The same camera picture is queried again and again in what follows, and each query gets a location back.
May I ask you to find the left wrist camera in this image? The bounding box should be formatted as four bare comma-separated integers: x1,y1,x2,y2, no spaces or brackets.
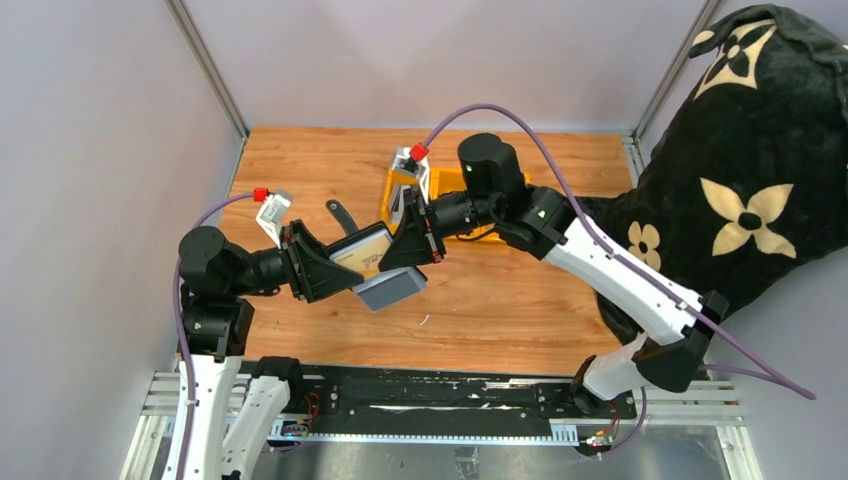
255,190,292,248

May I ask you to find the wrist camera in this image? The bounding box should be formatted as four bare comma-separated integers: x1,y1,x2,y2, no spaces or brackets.
388,147,431,201
255,190,292,248

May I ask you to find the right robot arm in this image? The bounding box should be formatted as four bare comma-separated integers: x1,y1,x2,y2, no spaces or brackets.
379,133,728,418

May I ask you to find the black floral blanket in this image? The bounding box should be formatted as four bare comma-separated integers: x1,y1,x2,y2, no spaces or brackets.
579,4,847,312

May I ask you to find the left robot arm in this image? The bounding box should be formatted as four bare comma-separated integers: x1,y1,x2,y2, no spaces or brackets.
164,221,382,479

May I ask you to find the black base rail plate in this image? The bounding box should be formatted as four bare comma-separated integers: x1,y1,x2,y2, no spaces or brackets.
282,364,638,439

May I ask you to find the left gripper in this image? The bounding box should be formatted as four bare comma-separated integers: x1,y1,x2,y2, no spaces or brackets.
228,217,365,299

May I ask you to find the black leather card holder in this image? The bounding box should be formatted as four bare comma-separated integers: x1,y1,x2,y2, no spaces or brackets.
325,199,427,313

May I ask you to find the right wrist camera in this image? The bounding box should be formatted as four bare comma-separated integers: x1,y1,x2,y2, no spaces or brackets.
388,147,431,201

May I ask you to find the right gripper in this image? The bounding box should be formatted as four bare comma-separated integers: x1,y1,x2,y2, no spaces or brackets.
378,185,500,272

